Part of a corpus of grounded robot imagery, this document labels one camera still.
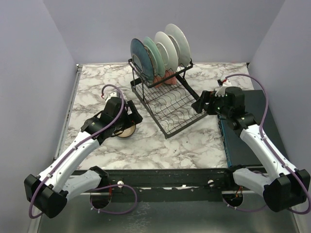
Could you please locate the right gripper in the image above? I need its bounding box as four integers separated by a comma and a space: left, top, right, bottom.
192, 90, 232, 118

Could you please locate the dark bowl cream inside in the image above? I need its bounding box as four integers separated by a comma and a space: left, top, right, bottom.
115, 126, 136, 138

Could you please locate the black wire dish rack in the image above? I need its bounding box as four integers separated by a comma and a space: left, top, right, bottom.
128, 59, 207, 139

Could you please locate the plain pink mug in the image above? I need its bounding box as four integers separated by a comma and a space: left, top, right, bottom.
164, 71, 177, 85

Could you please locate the pink printed coffee mug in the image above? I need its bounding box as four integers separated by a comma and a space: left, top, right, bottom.
153, 76, 163, 88

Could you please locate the light blue floral plate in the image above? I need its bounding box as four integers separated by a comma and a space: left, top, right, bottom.
143, 37, 165, 77

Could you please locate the blue ceramic plate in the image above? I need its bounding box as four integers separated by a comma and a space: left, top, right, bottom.
130, 38, 154, 83

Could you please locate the red plate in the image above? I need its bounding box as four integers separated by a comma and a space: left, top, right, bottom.
164, 23, 191, 67

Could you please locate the white plate lettered rim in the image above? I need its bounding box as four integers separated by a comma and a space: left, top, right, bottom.
154, 32, 178, 71

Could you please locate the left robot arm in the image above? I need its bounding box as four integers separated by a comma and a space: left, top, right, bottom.
24, 97, 142, 219

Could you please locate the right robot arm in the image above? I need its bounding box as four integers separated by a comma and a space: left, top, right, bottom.
191, 86, 311, 212

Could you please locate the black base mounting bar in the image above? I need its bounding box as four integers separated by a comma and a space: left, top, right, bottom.
107, 168, 239, 202

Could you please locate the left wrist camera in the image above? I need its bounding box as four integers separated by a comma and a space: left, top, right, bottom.
102, 91, 121, 101

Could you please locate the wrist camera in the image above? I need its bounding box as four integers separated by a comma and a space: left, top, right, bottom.
102, 91, 121, 101
215, 78, 232, 97

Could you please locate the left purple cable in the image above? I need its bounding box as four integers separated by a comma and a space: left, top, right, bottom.
29, 84, 125, 218

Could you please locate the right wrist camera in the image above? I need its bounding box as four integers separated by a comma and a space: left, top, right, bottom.
215, 78, 232, 97

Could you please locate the blue network switch box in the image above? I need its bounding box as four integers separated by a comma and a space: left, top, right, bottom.
218, 90, 289, 168

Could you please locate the left aluminium rail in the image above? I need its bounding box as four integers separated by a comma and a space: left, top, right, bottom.
53, 64, 83, 161

